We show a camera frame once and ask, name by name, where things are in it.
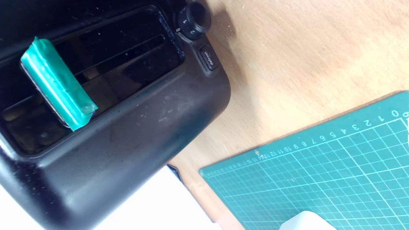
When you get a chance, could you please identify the green taped toaster lever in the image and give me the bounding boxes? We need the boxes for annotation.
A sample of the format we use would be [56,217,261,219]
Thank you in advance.
[20,37,98,132]

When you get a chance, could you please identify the black toaster dial knob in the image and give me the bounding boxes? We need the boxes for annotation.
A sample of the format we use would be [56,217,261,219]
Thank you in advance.
[176,2,212,41]

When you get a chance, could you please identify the black two-slot toaster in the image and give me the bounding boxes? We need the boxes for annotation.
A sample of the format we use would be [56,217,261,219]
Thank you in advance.
[0,0,231,230]

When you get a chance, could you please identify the green cutting mat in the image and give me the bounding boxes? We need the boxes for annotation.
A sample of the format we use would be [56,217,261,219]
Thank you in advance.
[198,90,409,230]

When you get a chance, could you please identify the white block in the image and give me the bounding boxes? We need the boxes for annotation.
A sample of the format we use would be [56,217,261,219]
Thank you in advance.
[279,211,337,230]

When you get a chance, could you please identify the black defrost button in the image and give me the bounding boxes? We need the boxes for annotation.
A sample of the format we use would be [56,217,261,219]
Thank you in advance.
[199,45,220,71]

